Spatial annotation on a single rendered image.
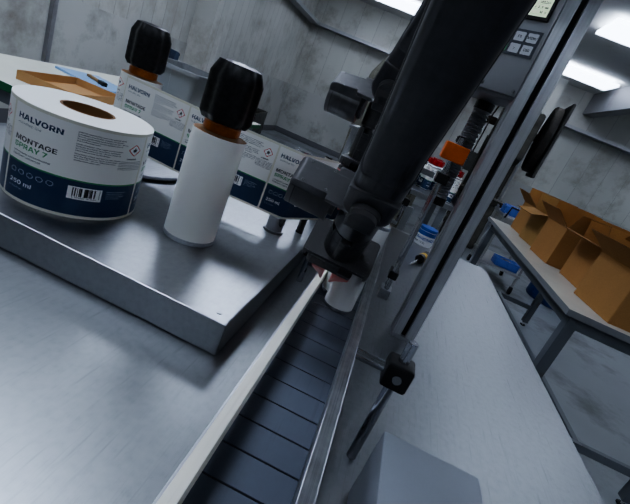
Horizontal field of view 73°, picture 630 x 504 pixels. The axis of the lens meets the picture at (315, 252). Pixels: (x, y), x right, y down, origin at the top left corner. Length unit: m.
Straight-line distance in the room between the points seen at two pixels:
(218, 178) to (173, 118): 0.31
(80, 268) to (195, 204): 0.19
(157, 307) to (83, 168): 0.24
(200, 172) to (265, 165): 0.24
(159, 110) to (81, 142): 0.34
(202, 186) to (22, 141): 0.25
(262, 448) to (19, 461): 0.20
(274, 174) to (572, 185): 9.94
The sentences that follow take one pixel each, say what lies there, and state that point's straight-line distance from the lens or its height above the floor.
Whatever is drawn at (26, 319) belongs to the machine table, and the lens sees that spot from 0.60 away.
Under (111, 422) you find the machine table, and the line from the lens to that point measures 0.49.
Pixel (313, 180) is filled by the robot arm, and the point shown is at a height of 1.09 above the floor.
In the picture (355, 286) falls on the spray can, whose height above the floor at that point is 0.93.
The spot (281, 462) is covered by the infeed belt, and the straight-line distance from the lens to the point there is 0.43.
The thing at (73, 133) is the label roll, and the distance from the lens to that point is 0.71.
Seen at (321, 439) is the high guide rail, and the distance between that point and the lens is 0.35.
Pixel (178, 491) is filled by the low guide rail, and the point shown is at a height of 0.92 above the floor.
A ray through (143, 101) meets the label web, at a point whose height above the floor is 1.03.
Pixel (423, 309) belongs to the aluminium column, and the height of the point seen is 0.91.
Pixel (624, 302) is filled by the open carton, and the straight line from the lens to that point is 2.25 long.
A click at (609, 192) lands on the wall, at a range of 10.91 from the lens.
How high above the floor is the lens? 1.18
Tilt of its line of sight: 19 degrees down
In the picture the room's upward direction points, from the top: 23 degrees clockwise
